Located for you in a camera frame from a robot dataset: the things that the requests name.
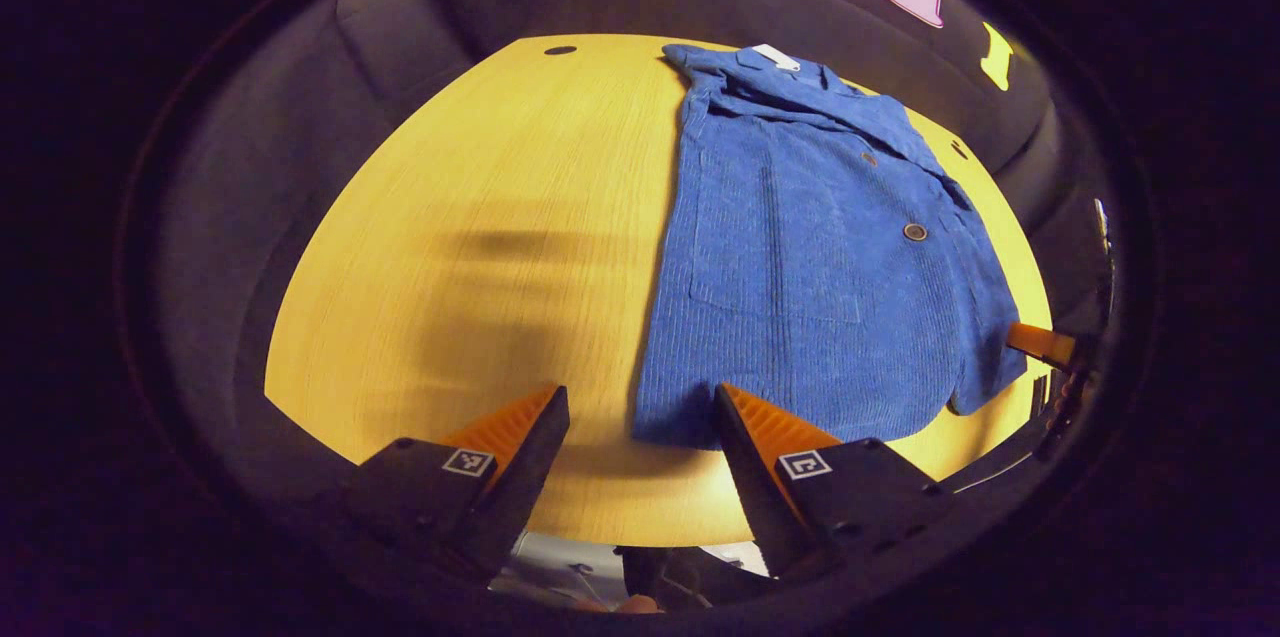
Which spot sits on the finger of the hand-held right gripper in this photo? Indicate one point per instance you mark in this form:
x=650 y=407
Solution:
x=1045 y=345

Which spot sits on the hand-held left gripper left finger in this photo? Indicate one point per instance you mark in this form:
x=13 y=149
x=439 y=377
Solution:
x=525 y=487

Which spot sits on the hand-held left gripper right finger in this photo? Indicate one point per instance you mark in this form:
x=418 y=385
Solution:
x=750 y=487

